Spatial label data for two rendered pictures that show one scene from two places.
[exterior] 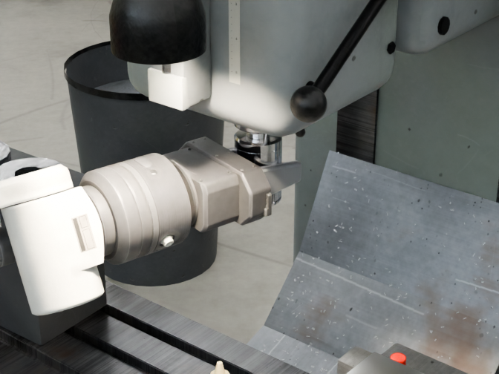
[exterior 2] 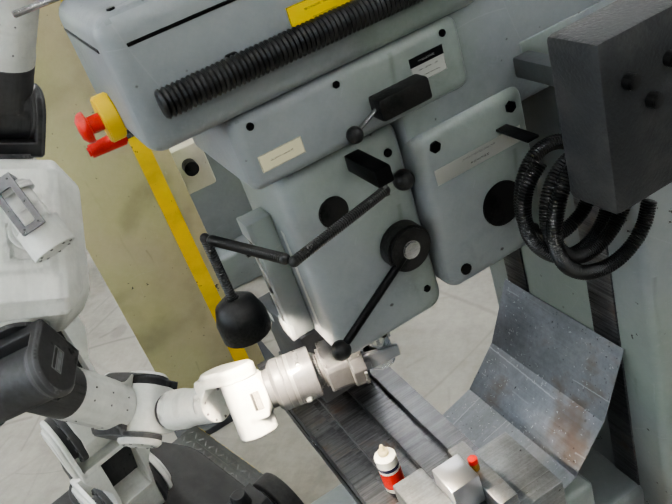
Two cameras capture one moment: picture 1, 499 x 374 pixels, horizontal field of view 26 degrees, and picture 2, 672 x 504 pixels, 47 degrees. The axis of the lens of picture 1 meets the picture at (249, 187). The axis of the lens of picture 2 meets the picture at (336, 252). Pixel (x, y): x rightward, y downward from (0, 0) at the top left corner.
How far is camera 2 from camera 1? 66 cm
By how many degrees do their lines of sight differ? 30
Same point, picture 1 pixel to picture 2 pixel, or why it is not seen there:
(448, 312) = (568, 400)
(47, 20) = not seen: hidden behind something
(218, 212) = (339, 382)
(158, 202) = (297, 382)
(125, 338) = (372, 401)
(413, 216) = (549, 331)
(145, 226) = (290, 395)
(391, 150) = (535, 285)
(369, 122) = (519, 267)
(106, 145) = not seen: hidden behind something
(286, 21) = (326, 303)
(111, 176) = (272, 368)
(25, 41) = not seen: hidden behind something
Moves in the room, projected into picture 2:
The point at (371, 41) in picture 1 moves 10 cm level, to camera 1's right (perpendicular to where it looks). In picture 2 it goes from (406, 291) to (472, 291)
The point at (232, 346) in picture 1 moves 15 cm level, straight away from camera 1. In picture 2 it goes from (429, 413) to (448, 361)
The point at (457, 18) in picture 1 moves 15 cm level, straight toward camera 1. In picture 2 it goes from (481, 259) to (434, 322)
